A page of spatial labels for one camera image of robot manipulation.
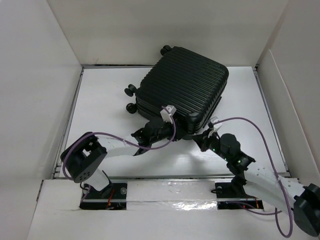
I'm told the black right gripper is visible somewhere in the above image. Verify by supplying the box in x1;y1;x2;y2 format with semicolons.
190;129;230;163

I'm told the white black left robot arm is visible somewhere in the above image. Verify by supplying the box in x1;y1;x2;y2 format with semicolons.
60;118;187;199

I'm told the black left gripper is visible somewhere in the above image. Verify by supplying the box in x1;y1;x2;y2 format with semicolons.
150;116;186;144

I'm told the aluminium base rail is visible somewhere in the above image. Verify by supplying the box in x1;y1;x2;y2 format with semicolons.
48;174;291;204

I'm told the black hard-shell suitcase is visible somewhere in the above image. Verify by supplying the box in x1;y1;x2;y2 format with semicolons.
124;45;229;140

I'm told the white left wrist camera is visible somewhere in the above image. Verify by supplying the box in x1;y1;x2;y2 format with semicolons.
160;105;177;124

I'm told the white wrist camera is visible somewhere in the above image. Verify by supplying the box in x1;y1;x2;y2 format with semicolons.
160;105;177;124
208;116;222;136

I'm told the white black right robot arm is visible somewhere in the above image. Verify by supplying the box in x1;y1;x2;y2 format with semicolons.
192;131;320;237

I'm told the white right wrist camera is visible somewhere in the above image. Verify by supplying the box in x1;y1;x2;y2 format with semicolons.
208;116;222;136

